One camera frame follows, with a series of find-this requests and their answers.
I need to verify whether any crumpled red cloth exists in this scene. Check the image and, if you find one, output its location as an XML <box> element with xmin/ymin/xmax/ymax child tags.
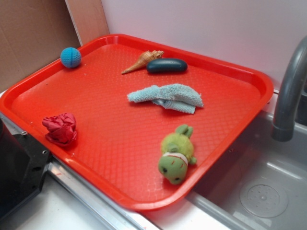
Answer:
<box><xmin>42</xmin><ymin>113</ymin><xmax>77</xmax><ymax>147</ymax></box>

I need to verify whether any red plastic tray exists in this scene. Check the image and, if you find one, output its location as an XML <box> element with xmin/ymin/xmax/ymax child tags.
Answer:
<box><xmin>0</xmin><ymin>34</ymin><xmax>273</xmax><ymax>211</ymax></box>

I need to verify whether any dark teal oblong stone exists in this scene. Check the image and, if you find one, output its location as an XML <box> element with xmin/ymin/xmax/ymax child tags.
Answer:
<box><xmin>146</xmin><ymin>58</ymin><xmax>188</xmax><ymax>73</ymax></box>

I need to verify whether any brown cardboard panel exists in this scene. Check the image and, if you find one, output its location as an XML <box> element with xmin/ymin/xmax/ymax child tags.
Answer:
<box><xmin>0</xmin><ymin>0</ymin><xmax>80</xmax><ymax>92</ymax></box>

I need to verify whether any grey plastic faucet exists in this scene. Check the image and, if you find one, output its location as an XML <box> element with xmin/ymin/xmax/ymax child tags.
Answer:
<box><xmin>271</xmin><ymin>37</ymin><xmax>307</xmax><ymax>142</ymax></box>

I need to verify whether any blue knitted ball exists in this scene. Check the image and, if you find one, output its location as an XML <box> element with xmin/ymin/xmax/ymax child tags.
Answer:
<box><xmin>60</xmin><ymin>47</ymin><xmax>82</xmax><ymax>69</ymax></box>

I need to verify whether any brown spiral seashell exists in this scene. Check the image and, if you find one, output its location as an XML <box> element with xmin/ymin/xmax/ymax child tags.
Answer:
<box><xmin>121</xmin><ymin>50</ymin><xmax>164</xmax><ymax>74</ymax></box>

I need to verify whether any light blue terry cloth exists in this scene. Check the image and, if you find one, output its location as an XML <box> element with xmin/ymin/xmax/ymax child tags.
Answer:
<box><xmin>127</xmin><ymin>83</ymin><xmax>204</xmax><ymax>114</ymax></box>

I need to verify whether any green plush turtle toy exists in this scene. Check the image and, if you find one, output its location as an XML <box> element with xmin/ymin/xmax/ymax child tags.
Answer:
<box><xmin>158</xmin><ymin>124</ymin><xmax>197</xmax><ymax>185</ymax></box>

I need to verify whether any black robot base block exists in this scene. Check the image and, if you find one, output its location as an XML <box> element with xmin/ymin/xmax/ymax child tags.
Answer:
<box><xmin>0</xmin><ymin>121</ymin><xmax>50</xmax><ymax>221</ymax></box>

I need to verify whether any grey plastic sink basin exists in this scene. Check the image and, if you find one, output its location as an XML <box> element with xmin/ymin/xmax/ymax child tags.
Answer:
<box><xmin>187</xmin><ymin>112</ymin><xmax>307</xmax><ymax>230</ymax></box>

